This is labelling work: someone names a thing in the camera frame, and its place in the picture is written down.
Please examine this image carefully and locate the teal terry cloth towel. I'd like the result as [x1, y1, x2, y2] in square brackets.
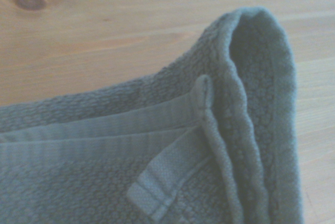
[0, 5, 306, 224]

